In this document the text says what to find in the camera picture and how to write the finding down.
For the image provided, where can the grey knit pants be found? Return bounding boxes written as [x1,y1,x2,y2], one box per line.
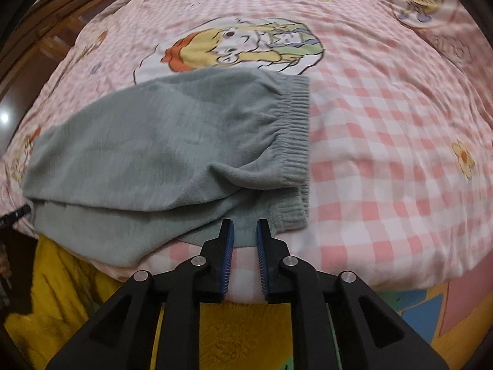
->
[22,68,310,267]

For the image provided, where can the colourful bed sheet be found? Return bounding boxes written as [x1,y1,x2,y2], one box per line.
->
[284,269,493,370]

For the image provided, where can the dark wooden wardrobe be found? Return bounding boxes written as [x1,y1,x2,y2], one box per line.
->
[1,0,116,152]

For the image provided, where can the pink checkered cartoon duvet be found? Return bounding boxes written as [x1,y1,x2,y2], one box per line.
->
[0,0,493,304]

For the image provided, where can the pink checkered cartoon pillow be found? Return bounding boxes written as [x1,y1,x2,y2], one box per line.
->
[384,0,492,94]

